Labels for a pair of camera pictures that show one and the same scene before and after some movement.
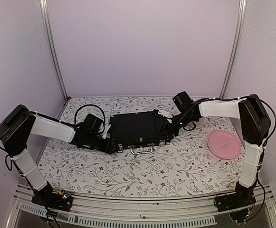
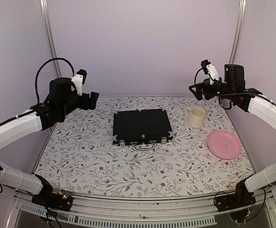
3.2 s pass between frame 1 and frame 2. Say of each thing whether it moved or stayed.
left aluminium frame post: stayed
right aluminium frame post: stayed
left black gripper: moved
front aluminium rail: stayed
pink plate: stayed
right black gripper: moved
